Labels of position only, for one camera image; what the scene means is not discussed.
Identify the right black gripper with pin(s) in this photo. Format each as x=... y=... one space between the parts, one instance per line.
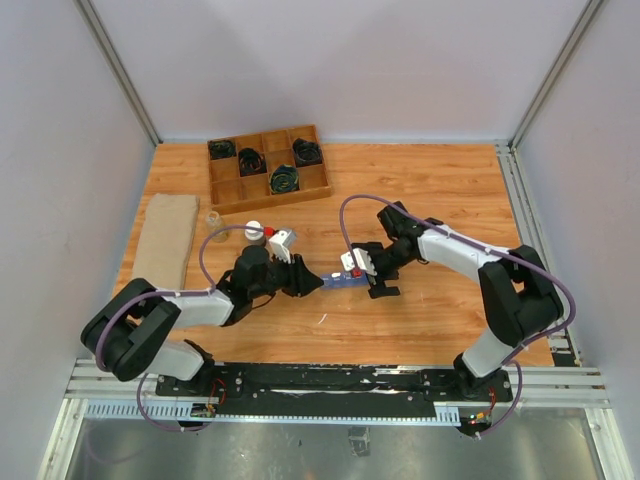
x=379 y=288

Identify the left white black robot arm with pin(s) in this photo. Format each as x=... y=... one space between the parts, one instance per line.
x=129 y=335

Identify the blue weekly pill organizer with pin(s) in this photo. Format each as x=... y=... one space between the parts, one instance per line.
x=341 y=280

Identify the wooden compartment tray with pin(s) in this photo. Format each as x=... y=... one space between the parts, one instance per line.
x=267 y=169

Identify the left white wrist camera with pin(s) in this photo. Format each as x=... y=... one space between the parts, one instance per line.
x=281 y=243

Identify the grey slotted cable duct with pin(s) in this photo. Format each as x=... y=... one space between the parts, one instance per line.
x=187 y=411

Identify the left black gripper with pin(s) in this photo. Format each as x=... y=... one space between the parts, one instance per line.
x=301 y=280

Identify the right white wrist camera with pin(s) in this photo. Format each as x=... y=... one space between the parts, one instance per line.
x=358 y=260

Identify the brown bottle with white cap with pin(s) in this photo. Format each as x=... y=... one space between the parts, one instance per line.
x=254 y=233

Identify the clear jar of yellow pills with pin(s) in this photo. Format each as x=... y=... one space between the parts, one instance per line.
x=216 y=227

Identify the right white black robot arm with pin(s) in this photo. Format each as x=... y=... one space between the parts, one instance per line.
x=519 y=296

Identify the folded beige cloth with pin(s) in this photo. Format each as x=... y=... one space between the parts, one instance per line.
x=165 y=241

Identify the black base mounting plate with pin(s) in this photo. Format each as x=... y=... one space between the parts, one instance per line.
x=333 y=391

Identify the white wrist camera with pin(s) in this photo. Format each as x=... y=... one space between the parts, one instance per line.
x=281 y=243
x=358 y=260

